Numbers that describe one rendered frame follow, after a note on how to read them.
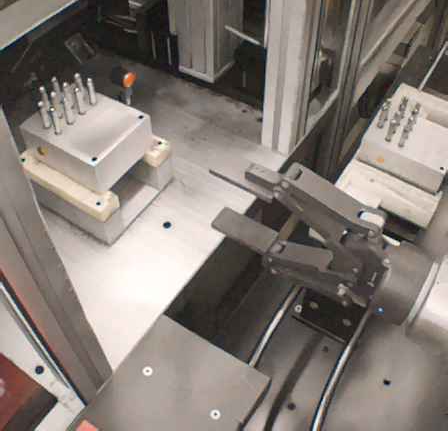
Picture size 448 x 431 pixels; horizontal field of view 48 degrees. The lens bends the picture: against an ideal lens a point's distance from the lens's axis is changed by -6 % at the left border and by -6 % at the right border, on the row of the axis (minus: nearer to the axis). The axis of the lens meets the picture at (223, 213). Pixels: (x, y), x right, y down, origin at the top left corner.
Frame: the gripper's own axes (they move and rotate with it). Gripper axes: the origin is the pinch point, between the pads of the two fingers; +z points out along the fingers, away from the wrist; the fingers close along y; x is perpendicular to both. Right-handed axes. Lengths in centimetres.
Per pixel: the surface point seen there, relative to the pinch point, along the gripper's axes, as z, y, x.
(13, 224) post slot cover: 2.7, 17.8, 21.6
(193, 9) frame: 22.5, 3.9, -23.7
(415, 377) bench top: -27.3, -32.8, -8.8
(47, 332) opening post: 2.6, 6.1, 23.3
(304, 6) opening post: 3.0, 13.3, -17.7
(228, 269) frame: 11.8, -45.0, -16.7
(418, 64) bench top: 0, -33, -87
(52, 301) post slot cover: 2.7, 8.5, 21.7
